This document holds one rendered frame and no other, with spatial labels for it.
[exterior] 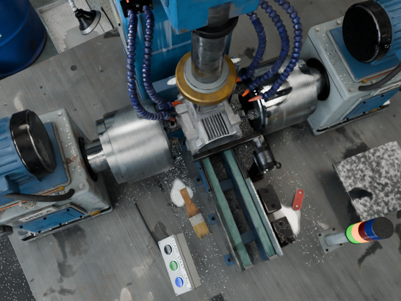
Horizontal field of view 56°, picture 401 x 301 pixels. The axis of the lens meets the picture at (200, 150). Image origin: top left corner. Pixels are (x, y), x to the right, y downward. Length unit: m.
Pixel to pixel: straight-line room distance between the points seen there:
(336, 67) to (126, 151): 0.74
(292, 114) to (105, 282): 0.89
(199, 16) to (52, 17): 1.73
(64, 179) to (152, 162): 0.27
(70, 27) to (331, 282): 1.89
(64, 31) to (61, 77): 0.69
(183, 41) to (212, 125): 0.29
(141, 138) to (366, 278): 0.97
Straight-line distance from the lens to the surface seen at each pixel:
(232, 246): 1.32
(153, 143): 1.17
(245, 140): 1.31
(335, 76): 1.35
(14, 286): 2.44
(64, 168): 1.17
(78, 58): 1.77
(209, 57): 0.96
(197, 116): 1.21
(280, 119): 1.29
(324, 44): 1.39
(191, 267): 1.18
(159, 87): 1.25
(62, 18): 2.45
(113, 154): 1.18
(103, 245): 1.49
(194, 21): 0.82
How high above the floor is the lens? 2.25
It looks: 72 degrees down
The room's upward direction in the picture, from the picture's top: 5 degrees clockwise
